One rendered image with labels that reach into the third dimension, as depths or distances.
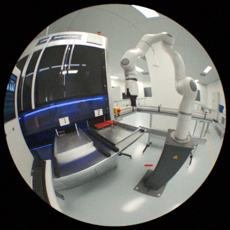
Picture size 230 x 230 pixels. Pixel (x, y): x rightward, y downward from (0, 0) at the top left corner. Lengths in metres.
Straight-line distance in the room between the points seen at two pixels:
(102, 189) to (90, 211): 0.49
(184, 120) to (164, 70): 1.58
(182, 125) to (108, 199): 1.16
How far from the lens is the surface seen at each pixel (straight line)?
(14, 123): 0.67
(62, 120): 0.63
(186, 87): 0.46
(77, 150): 0.44
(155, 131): 1.44
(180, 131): 0.55
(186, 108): 0.51
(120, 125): 0.70
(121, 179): 1.26
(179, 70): 0.57
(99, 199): 1.19
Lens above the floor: 1.15
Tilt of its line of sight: 13 degrees down
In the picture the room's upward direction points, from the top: 5 degrees counter-clockwise
